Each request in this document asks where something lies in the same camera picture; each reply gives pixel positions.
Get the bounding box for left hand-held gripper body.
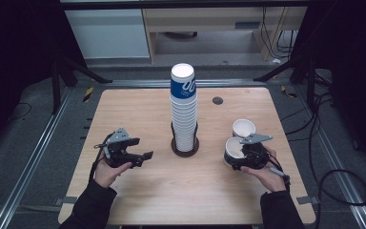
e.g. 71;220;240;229
93;127;138;169

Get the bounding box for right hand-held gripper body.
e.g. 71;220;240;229
238;133;274;172

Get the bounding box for single white paper cup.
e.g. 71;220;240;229
223;136;248;168
232;118;257;138

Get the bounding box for black round stack base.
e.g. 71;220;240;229
170;120;200;158

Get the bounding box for stack of paper cups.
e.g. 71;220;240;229
169;62;198;153

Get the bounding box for person's left hand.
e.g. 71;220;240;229
93;152;133;190

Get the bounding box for person's right hand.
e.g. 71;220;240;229
239;145;288;194

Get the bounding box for yellow black tape strip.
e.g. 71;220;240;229
280;85;298;99
82;86;94;103

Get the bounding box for black metal stand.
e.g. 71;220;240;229
51;52;113;115
253;56;319;111

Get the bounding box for white cabinet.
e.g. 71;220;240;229
64;9;151;60

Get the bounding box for black curtain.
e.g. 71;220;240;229
0;0;65;154
298;0;366;175

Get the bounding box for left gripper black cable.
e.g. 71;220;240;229
89;133;113;183

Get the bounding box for metal floor rail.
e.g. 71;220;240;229
103;78;268;89
294;85;366;229
0;85;74;229

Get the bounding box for grey table bracket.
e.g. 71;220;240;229
54;196;78;206
295;196;320;205

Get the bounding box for black floor cables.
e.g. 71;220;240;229
280;71;366;229

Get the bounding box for thin black floor cable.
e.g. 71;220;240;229
9;101;33;122

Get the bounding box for cables under desk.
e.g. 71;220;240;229
260;7;299;60

